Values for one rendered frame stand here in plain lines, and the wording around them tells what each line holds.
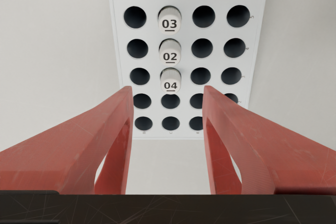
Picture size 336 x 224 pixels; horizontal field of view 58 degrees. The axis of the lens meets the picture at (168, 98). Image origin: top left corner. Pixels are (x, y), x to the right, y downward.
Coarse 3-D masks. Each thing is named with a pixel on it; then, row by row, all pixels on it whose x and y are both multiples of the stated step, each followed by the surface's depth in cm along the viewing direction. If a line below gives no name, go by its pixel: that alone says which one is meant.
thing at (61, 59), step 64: (0, 0) 20; (64, 0) 20; (320, 0) 20; (0, 64) 23; (64, 64) 23; (256, 64) 22; (320, 64) 22; (0, 128) 27; (320, 128) 26; (128, 192) 31; (192, 192) 31
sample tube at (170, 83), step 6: (162, 72) 19; (168, 72) 18; (174, 72) 18; (162, 78) 18; (168, 78) 18; (174, 78) 18; (180, 78) 18; (162, 84) 18; (168, 84) 18; (174, 84) 18; (180, 84) 18; (162, 90) 18; (168, 90) 18; (174, 90) 18
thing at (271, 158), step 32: (224, 96) 11; (224, 128) 9; (256, 128) 8; (224, 160) 11; (256, 160) 6; (288, 160) 6; (320, 160) 6; (224, 192) 10; (256, 192) 6; (288, 192) 5; (320, 192) 5
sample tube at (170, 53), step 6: (162, 42) 18; (168, 42) 17; (174, 42) 17; (162, 48) 17; (168, 48) 17; (174, 48) 17; (180, 48) 18; (162, 54) 17; (168, 54) 17; (174, 54) 17; (180, 54) 17; (162, 60) 17; (168, 60) 17; (174, 60) 17
